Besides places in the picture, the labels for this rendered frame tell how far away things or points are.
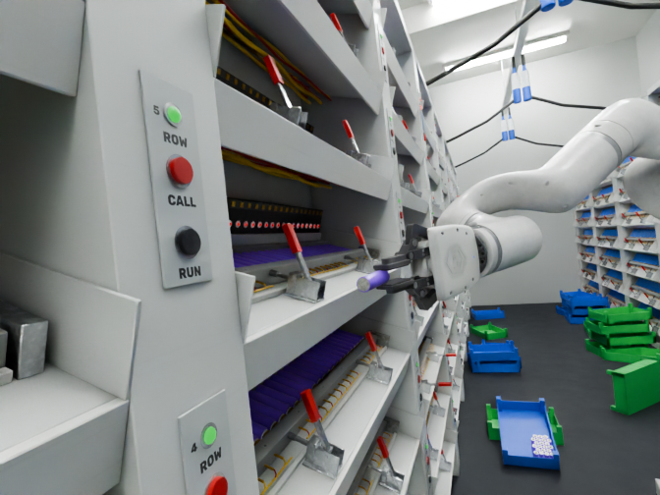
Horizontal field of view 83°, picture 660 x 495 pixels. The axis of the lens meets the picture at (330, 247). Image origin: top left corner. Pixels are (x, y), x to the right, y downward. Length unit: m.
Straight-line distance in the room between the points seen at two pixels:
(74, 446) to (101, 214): 0.10
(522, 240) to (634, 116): 0.32
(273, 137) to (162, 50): 0.14
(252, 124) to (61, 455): 0.26
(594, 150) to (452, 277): 0.37
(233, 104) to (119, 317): 0.19
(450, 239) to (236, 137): 0.33
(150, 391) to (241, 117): 0.21
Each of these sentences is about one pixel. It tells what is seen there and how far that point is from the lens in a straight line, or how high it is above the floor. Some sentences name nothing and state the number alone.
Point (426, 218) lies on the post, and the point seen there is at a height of 1.04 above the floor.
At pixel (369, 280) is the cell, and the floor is 0.92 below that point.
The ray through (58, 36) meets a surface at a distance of 0.23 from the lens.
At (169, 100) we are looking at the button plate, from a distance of 0.26.
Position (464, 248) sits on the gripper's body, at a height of 0.94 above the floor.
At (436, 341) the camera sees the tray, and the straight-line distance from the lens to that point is 1.60.
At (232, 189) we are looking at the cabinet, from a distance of 0.64.
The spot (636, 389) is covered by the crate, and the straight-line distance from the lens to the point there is 2.47.
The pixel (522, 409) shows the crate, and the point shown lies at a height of 0.11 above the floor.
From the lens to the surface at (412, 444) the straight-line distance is 0.93.
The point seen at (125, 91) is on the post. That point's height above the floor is 1.06.
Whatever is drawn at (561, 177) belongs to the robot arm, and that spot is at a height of 1.04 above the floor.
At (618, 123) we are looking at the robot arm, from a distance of 0.85.
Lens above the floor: 0.97
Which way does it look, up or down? level
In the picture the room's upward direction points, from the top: 6 degrees counter-clockwise
